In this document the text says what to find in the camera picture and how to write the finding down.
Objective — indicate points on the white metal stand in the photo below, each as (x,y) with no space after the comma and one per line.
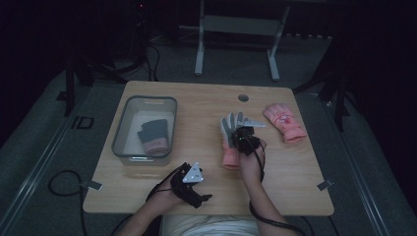
(239,25)

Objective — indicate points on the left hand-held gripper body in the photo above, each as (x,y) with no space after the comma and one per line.
(191,173)

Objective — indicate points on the metal table clip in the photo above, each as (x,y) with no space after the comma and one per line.
(325,185)
(91,185)

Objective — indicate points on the person's white shirt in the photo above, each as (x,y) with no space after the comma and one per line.
(209,226)

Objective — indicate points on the person's right hand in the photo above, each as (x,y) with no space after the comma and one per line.
(252,164)

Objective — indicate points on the person's left hand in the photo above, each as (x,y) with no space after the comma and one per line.
(165,200)

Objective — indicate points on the grey pink knit glove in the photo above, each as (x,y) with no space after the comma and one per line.
(157,147)
(154,128)

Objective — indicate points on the black tripod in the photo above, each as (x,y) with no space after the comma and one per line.
(70,85)
(337,88)

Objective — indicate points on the clear grey plastic bin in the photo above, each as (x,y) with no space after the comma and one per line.
(131,137)

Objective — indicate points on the black floor bracket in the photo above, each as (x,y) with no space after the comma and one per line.
(82,122)

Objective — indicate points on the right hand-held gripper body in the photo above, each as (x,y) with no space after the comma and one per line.
(246,141)

